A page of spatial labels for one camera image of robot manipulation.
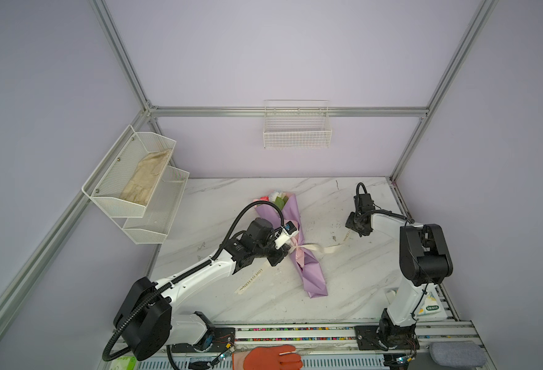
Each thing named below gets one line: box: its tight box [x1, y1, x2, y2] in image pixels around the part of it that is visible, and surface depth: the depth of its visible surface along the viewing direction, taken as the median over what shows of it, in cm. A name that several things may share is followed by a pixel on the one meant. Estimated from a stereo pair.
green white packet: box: [109, 355, 138, 370], surface depth 69 cm
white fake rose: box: [269, 191, 289, 211], surface depth 104 cm
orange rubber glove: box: [232, 344, 304, 370], surface depth 71 cm
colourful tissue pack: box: [417, 292, 441, 317], surface depth 76 cm
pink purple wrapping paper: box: [256, 193, 329, 299], surface depth 88 cm
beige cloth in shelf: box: [118, 149, 172, 206], surface depth 81 cm
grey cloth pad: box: [428, 341, 487, 369], surface depth 70 cm
